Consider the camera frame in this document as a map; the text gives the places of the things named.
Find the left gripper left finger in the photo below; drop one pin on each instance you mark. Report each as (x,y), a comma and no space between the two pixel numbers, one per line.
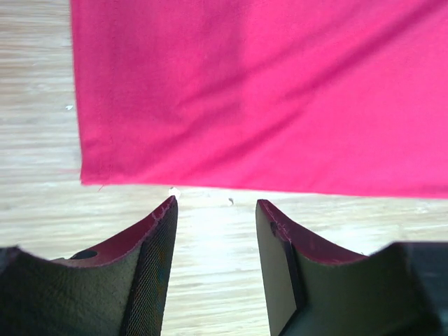
(117,287)

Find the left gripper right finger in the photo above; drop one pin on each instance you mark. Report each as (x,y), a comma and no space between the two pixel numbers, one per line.
(314,287)

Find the pink t-shirt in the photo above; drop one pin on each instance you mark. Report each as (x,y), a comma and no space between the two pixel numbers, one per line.
(334,97)

